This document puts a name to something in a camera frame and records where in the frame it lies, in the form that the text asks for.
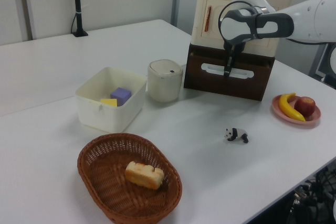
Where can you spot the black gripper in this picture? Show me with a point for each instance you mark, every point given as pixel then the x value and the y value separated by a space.
pixel 235 47

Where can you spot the dark brown wooden drawer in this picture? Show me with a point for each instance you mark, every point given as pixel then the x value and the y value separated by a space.
pixel 210 85

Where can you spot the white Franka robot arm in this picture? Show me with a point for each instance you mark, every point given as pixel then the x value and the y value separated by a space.
pixel 309 19

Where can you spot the dark brown drawer housing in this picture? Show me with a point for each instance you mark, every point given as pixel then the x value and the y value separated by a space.
pixel 200 47

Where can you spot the small panda figurine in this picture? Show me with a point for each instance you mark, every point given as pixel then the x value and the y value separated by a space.
pixel 237 132

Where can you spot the white round lidded bin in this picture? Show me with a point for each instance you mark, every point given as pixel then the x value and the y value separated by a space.
pixel 164 85

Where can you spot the yellow toy banana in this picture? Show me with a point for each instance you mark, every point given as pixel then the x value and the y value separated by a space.
pixel 284 106

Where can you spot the red toy apple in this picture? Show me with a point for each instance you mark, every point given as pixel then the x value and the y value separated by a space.
pixel 304 106

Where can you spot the pink round plate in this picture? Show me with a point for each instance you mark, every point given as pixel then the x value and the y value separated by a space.
pixel 316 115

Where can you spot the purple foam cube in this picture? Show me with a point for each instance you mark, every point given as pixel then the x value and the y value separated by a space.
pixel 120 95

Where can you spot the yellow foam block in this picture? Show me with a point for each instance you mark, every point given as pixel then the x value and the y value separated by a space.
pixel 109 102

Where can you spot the white plastic storage box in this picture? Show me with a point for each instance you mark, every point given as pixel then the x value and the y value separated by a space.
pixel 105 119

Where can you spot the toy bread slice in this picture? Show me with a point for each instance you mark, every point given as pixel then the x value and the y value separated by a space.
pixel 143 175

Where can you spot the brown wicker basket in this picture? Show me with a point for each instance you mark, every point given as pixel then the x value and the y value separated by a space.
pixel 105 195

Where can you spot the grey metal frame post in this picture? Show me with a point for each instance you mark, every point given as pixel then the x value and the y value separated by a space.
pixel 317 61

